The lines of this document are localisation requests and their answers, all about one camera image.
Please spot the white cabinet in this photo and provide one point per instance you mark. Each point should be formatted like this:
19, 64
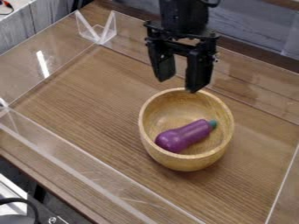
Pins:
25, 17

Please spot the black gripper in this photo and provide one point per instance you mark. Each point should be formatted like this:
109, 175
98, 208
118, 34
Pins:
182, 33

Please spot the clear acrylic corner bracket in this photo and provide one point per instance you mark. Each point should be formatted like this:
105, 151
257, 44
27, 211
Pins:
97, 33

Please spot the purple toy eggplant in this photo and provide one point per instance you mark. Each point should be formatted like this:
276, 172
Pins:
178, 139

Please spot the clear acrylic tray enclosure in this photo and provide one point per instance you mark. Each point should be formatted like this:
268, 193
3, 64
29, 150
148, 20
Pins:
136, 151

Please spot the wooden bowl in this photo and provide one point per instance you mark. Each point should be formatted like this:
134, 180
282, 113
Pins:
174, 108

